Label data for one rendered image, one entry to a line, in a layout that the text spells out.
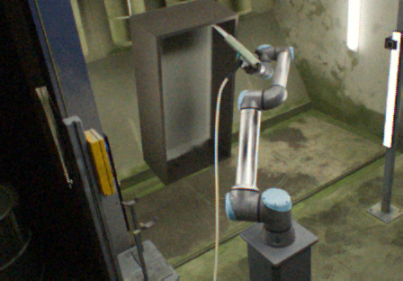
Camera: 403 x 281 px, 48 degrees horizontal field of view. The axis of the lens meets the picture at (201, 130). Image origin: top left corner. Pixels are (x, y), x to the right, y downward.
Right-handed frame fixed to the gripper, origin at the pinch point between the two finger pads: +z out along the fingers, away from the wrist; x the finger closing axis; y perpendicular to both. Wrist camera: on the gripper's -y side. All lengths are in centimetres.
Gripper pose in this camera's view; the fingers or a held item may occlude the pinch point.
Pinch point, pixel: (241, 57)
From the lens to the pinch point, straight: 281.1
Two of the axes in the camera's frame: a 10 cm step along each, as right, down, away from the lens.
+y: -6.0, 7.3, 3.2
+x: -5.4, -6.7, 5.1
